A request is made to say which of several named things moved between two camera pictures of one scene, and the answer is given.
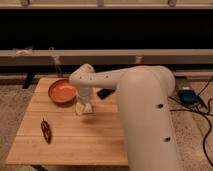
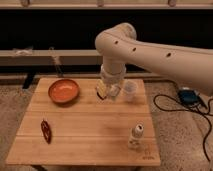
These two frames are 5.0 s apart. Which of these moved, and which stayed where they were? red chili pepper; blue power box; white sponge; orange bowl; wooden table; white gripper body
Moved: white gripper body; white sponge
Stayed: orange bowl; red chili pepper; wooden table; blue power box
